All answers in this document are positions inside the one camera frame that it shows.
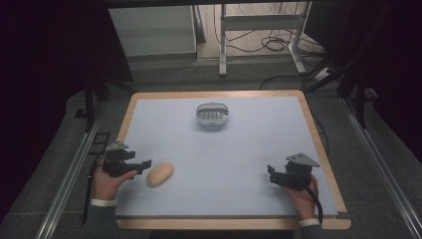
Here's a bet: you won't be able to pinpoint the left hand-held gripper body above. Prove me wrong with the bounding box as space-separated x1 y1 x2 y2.
102 139 137 178

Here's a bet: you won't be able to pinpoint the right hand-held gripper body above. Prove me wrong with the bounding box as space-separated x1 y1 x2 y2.
277 152 321 191

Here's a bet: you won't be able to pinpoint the tan bread roll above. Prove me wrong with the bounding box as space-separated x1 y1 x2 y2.
145 161 175 189

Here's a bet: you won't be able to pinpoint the clear plastic soap dish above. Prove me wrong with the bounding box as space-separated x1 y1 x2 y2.
195 102 230 126

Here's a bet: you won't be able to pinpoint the person's left hand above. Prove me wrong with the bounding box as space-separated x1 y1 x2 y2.
92 164 139 202

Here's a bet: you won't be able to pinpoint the person's right hand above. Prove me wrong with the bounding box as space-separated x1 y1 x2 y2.
283 174 320 221

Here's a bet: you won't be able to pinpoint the light blue table mat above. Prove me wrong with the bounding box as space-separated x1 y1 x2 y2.
114 96 339 218

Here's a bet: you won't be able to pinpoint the black metal stand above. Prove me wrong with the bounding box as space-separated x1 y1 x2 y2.
73 78 112 133
304 49 379 129

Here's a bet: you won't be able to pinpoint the white power strip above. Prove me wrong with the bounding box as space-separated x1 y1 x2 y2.
314 67 333 83

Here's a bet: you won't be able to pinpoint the white cabinet panel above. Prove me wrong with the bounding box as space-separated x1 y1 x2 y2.
107 5 198 58

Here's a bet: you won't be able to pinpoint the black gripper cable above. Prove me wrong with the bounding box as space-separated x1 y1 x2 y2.
298 175 324 226

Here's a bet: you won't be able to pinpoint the black gripper strap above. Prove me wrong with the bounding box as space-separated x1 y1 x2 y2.
81 155 102 226

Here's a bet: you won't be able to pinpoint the metal floor rail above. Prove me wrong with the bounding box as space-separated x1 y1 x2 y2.
34 103 107 239
340 97 422 239

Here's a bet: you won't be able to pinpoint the black floor cables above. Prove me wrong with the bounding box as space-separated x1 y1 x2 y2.
212 2 327 68

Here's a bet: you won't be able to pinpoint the white metal desk frame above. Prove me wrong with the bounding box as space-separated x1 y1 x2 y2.
218 1 314 78

